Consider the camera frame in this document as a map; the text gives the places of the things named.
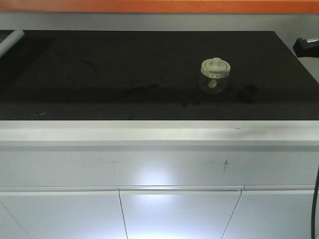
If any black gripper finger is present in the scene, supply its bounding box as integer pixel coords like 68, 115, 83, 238
293, 38, 319, 58

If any glass jar with cream lid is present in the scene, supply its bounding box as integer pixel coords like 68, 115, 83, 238
198, 57, 231, 94

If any white orange fume hood sash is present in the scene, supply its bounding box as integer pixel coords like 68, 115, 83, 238
0, 0, 319, 13

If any white fume hood base cabinet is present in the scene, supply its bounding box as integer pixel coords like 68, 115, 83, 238
0, 120, 319, 239

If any white paper roll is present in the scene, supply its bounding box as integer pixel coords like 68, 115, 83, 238
0, 30, 25, 57

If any black camera cable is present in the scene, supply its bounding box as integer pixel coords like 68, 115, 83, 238
310, 164, 319, 239

